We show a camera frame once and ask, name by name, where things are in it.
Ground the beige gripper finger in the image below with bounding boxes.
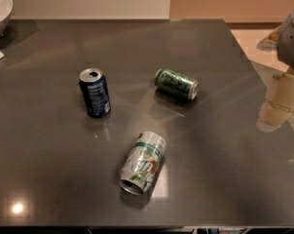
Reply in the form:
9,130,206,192
257,101,291,133

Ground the silver 7up can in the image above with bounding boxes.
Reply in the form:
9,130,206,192
120,131,166,195

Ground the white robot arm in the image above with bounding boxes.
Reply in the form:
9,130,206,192
257,9,294,133

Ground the green soda can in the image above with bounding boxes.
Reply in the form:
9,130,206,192
154,69,199,100

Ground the blue soda can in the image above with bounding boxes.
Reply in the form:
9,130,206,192
79,68,111,118

